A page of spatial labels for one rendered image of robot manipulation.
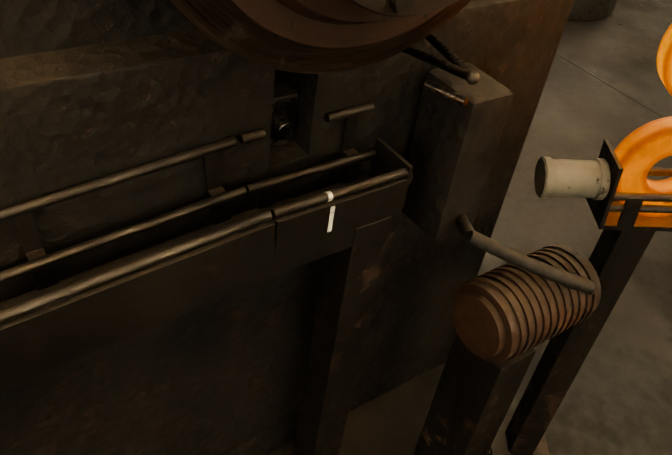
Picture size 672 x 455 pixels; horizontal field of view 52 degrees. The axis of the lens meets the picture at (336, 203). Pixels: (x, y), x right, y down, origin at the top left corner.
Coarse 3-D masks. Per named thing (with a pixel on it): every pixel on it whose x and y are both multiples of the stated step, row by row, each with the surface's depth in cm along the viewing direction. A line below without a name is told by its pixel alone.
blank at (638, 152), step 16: (640, 128) 93; (656, 128) 91; (624, 144) 94; (640, 144) 92; (656, 144) 91; (624, 160) 93; (640, 160) 93; (656, 160) 93; (624, 176) 95; (640, 176) 95; (640, 192) 96; (656, 192) 97
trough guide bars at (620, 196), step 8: (656, 168) 100; (664, 168) 100; (616, 192) 95; (624, 192) 95; (632, 192) 95; (616, 200) 95; (624, 200) 95; (632, 200) 95; (640, 200) 95; (648, 200) 95; (656, 200) 95; (664, 200) 95; (616, 208) 96; (624, 208) 96; (632, 208) 96; (640, 208) 96; (648, 208) 96; (656, 208) 96; (664, 208) 96; (624, 216) 97; (632, 216) 97; (624, 224) 97; (632, 224) 97
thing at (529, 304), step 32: (544, 256) 106; (576, 256) 105; (480, 288) 98; (512, 288) 98; (544, 288) 99; (480, 320) 98; (512, 320) 96; (544, 320) 98; (576, 320) 104; (480, 352) 101; (512, 352) 97; (448, 384) 115; (480, 384) 108; (512, 384) 109; (448, 416) 118; (480, 416) 110; (416, 448) 130; (448, 448) 121; (480, 448) 120
